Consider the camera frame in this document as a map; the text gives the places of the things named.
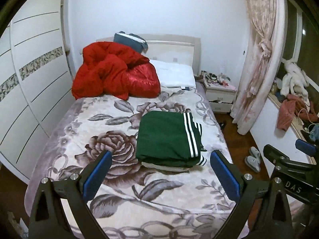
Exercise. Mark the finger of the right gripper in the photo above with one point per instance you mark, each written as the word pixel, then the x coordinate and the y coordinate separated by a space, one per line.
pixel 306 147

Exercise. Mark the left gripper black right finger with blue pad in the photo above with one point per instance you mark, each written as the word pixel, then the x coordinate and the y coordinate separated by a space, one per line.
pixel 273 219

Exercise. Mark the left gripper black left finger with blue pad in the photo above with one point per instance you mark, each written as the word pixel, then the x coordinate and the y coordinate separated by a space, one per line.
pixel 48 219

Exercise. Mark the green white varsity jacket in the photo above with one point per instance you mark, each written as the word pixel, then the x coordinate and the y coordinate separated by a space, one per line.
pixel 170 139

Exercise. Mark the teal garment on sill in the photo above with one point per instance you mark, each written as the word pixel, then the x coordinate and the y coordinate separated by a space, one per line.
pixel 314 134

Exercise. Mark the pink garment on sill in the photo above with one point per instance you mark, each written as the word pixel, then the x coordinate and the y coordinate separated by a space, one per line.
pixel 287 111

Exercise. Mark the grey slipper left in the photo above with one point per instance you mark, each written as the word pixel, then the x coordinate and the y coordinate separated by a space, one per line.
pixel 253 163

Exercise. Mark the grey slipper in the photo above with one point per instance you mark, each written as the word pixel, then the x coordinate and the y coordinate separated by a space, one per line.
pixel 253 163
pixel 254 152

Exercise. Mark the grey slipper right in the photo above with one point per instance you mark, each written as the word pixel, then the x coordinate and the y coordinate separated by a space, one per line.
pixel 254 152

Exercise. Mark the white plush toy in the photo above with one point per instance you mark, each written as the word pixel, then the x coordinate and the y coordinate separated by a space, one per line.
pixel 295 81

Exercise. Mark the floral purple bed blanket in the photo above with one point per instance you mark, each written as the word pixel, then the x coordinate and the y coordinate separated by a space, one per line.
pixel 135 201

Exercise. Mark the white bedside nightstand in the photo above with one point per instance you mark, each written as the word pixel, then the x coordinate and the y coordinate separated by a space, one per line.
pixel 220 92

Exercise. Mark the white sliding wardrobe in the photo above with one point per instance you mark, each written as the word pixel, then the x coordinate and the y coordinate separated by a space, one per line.
pixel 35 83

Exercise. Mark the red quilted comforter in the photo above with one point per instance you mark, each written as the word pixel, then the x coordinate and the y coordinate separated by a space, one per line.
pixel 115 69

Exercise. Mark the pink floral curtain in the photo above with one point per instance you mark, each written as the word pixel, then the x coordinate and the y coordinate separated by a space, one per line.
pixel 265 49

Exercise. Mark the white pillow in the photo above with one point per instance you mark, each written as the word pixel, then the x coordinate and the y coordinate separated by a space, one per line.
pixel 174 74

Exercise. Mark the beige bed headboard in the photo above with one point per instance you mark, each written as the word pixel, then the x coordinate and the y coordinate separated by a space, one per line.
pixel 173 49

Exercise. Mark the blue grey folded cushion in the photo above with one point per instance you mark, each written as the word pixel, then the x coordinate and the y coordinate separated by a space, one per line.
pixel 131 40

